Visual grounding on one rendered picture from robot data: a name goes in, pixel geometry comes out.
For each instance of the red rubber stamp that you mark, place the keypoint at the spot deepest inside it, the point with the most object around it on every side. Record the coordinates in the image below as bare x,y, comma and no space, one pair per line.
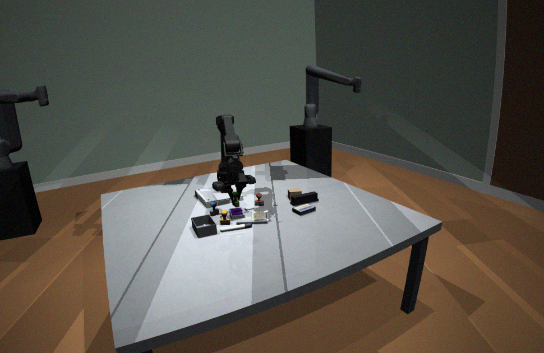
259,202

